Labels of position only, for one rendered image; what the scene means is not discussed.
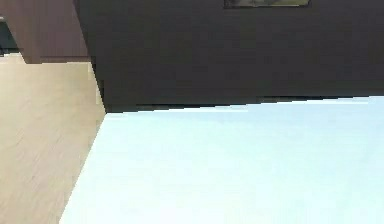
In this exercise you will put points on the pale blue bed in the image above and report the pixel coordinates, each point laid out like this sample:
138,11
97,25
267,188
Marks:
233,166

